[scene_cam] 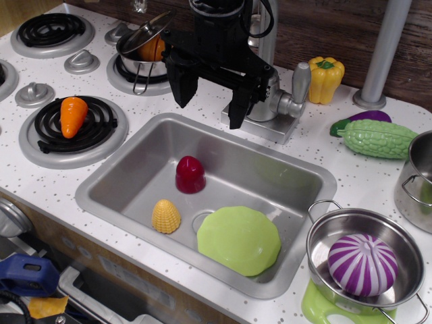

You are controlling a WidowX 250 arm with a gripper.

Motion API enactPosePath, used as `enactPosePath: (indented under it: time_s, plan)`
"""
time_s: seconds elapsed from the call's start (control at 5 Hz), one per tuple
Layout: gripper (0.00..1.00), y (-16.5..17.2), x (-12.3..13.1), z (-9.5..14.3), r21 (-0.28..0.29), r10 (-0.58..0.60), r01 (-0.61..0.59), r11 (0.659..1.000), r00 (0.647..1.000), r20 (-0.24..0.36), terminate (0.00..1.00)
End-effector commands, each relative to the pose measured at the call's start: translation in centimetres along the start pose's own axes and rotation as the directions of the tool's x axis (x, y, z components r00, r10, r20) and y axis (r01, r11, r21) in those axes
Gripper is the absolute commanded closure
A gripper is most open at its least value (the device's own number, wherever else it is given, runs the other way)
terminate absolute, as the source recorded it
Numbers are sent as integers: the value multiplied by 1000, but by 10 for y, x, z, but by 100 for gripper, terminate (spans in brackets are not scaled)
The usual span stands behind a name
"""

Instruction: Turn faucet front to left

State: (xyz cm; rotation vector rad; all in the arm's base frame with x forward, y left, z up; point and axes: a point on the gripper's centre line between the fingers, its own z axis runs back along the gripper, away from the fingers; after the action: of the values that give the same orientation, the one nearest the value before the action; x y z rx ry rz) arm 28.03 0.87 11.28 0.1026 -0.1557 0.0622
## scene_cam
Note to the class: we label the silver stove knob middle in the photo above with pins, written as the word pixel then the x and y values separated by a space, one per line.
pixel 83 62

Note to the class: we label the front black coil burner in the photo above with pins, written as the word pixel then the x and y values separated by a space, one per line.
pixel 103 131

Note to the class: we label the light green plastic plate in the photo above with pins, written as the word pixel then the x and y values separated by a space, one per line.
pixel 240 238

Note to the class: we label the steel pot lid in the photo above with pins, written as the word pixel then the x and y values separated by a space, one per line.
pixel 145 33

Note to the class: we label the stainless steel sink basin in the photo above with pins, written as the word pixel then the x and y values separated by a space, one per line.
pixel 125 189

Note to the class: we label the far left burner edge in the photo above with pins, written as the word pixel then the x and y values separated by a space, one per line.
pixel 11 78

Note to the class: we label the tall steel pot right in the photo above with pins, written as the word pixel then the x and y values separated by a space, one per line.
pixel 412 194

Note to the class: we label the green toy bitter gourd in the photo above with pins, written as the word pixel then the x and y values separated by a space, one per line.
pixel 377 138

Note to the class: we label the rear right coil burner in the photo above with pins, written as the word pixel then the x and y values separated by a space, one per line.
pixel 123 80

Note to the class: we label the purple toy eggplant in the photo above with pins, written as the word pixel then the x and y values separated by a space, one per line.
pixel 372 115

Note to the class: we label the blue clamp tool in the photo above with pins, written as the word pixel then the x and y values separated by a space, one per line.
pixel 32 276

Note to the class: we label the light green cutting board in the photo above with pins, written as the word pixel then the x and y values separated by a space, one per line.
pixel 317 309

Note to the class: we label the yellow toy corn piece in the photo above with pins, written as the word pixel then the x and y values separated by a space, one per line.
pixel 166 218

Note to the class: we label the steel pan front right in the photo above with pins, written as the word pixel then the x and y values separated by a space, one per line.
pixel 331 226

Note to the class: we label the dark red toy vegetable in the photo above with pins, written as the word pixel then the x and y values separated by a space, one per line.
pixel 190 175

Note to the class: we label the orange toy pumpkin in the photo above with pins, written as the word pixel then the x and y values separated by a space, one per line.
pixel 152 50

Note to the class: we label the silver vertical pole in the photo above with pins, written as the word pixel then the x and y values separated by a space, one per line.
pixel 370 96

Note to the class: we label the silver stove knob rear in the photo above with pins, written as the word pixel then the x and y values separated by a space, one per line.
pixel 113 36

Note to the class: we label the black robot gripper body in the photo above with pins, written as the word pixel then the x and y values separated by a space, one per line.
pixel 219 42

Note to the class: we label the silver toy faucet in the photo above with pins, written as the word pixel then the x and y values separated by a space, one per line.
pixel 275 118

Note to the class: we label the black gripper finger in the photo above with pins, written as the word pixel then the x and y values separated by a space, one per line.
pixel 241 104
pixel 183 78

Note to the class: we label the small steel pot with handle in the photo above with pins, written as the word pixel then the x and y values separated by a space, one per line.
pixel 133 63

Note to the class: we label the yellow toy bell pepper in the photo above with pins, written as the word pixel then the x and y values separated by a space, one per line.
pixel 326 76

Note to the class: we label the yellow tape piece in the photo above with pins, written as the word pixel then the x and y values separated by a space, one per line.
pixel 41 307

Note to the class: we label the purple white toy onion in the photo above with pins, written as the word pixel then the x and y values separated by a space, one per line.
pixel 362 265

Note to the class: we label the rear left coil burner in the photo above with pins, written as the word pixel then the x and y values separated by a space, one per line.
pixel 52 35

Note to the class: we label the silver stove knob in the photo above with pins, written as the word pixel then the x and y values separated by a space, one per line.
pixel 113 36
pixel 34 95
pixel 83 62

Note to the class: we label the orange toy carrot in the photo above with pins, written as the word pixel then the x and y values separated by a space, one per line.
pixel 72 115

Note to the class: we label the silver stove knob front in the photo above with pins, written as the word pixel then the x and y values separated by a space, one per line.
pixel 34 95

